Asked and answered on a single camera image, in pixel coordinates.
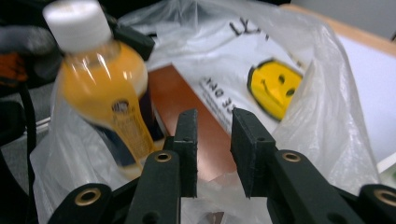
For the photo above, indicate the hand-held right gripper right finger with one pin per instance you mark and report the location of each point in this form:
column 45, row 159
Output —
column 252, row 155

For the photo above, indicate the clear plastic shopping bag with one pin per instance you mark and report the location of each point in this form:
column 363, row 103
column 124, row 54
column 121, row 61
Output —
column 327, row 109

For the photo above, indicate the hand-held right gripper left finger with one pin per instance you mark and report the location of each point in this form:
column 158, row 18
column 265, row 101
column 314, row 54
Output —
column 188, row 155

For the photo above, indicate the orange juice bottle white cap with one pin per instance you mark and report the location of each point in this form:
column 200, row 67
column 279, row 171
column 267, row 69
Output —
column 96, row 84

